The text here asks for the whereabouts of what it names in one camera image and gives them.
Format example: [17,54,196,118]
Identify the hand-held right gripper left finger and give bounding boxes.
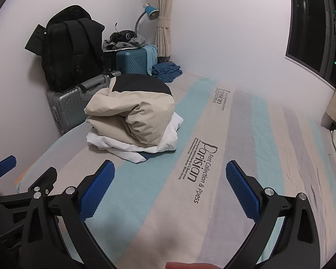
[21,160,115,269]

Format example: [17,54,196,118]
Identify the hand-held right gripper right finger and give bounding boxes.
[225,160,320,269]

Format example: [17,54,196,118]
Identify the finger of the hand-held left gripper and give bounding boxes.
[0,155,17,187]
[27,167,58,197]

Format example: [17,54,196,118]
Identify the beige and black hooded jacket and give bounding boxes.
[84,74,176,154]

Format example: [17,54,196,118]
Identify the dark blue clothes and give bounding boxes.
[152,62,182,83]

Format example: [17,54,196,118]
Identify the grey clothes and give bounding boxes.
[102,34,147,52]

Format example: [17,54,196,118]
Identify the person's right hand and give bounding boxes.
[166,262,216,269]

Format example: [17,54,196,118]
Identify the bed with striped sheet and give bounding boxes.
[15,71,336,269]

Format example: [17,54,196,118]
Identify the silver suitcase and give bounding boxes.
[46,70,122,136]

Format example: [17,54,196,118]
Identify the white and blue garment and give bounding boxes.
[86,114,184,163]

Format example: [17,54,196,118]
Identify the black backpack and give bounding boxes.
[25,5,105,91]

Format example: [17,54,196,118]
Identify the teal suitcase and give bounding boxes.
[102,45,158,76]

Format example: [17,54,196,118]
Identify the light blue cloth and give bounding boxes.
[143,45,159,76]

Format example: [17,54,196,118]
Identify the black headphones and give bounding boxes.
[110,29,136,42]

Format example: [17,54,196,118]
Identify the dark window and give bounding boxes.
[285,0,336,89]

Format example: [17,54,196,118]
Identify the beige tied curtain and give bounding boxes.
[155,0,176,62]

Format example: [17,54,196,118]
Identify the blue desk lamp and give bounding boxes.
[134,3,160,38]

